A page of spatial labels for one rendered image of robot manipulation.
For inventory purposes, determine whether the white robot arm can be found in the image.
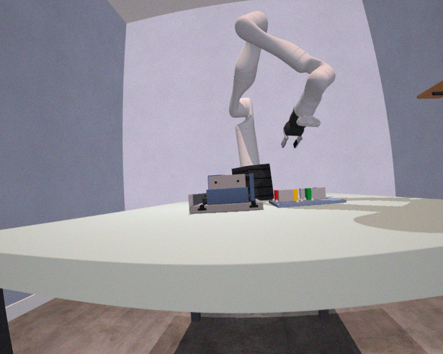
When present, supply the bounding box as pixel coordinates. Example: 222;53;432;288
229;11;335;167

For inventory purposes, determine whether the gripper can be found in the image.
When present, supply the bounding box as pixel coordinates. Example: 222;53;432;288
281;101;321;148

